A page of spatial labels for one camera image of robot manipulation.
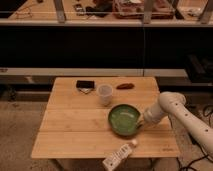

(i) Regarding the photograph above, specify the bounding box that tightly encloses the brown sausage-shaped object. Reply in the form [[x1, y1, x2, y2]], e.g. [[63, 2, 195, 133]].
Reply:
[[116, 83, 134, 90]]

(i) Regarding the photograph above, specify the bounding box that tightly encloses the black cable on floor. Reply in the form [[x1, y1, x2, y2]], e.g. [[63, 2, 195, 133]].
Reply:
[[175, 146, 213, 171]]

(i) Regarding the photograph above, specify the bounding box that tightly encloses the green ceramic bowl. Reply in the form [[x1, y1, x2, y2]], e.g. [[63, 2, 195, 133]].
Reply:
[[108, 104, 140, 136]]

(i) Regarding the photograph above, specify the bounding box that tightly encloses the dark object on shelf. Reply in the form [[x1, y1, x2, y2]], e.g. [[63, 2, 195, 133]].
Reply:
[[86, 3, 112, 17]]

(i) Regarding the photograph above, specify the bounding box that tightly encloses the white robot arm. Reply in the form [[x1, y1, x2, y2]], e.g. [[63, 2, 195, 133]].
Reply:
[[137, 92, 213, 158]]

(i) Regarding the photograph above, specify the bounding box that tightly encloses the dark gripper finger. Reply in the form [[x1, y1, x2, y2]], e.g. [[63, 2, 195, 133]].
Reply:
[[136, 121, 144, 129]]

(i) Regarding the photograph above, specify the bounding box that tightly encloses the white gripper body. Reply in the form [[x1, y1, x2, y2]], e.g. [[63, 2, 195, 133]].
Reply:
[[143, 103, 166, 124]]

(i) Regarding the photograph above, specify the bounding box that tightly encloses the wooden folding table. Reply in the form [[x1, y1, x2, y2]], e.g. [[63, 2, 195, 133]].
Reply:
[[31, 77, 180, 159]]

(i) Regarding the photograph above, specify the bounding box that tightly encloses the white tube with label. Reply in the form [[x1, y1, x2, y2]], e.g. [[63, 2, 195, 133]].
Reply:
[[102, 139, 138, 171]]

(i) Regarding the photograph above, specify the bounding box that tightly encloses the translucent plastic cup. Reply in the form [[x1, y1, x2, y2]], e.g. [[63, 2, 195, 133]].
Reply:
[[96, 84, 113, 106]]

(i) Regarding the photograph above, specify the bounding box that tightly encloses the black rectangular case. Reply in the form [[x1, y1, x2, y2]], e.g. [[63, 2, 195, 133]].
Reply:
[[76, 80, 95, 89]]

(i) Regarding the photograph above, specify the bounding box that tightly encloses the cluttered tray on shelf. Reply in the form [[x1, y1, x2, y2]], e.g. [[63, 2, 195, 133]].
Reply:
[[113, 0, 175, 19]]

